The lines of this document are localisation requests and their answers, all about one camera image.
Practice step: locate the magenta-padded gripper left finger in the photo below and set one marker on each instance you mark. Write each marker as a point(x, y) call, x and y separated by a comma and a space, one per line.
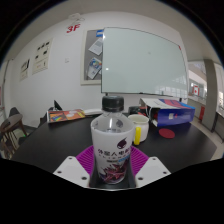
point(85, 161)

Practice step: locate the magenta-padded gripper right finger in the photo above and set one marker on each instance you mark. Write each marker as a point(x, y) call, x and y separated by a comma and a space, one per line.
point(141, 163)

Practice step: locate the white-labelled black-capped drink bottle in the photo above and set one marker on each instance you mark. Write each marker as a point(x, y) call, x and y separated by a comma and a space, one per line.
point(111, 150)

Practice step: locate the flat round red coaster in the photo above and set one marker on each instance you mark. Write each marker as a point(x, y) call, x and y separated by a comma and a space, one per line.
point(166, 133)

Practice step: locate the colourful flat book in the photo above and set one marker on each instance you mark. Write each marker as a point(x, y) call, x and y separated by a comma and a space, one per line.
point(66, 115)

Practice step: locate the flat white eraser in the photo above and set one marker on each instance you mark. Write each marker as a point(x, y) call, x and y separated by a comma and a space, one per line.
point(92, 111)

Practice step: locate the black and red items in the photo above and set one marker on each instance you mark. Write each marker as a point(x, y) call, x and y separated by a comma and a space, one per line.
point(135, 109)

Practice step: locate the blue cardboard box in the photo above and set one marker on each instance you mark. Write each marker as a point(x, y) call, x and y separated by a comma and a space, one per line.
point(175, 115)

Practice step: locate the red fire extinguisher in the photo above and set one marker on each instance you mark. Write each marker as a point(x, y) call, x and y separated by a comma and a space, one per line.
point(202, 113)

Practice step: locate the small round wooden table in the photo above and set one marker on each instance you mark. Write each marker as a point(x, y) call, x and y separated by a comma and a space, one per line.
point(10, 121)

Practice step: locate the dark side chair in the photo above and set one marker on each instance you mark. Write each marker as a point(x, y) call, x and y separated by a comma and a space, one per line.
point(14, 111)

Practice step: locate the red flag sign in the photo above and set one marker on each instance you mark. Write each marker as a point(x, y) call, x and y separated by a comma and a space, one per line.
point(196, 90)

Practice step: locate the large glass whiteboard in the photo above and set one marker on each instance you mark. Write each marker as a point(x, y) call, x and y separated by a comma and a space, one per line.
point(143, 60)

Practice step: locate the small white wall poster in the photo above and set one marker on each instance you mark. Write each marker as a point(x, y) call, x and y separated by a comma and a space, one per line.
point(24, 69)

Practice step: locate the large white wall poster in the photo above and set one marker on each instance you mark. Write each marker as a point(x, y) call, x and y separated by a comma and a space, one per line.
point(42, 56)

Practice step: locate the red wall sign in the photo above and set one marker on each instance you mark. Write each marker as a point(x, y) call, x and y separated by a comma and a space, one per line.
point(73, 28)

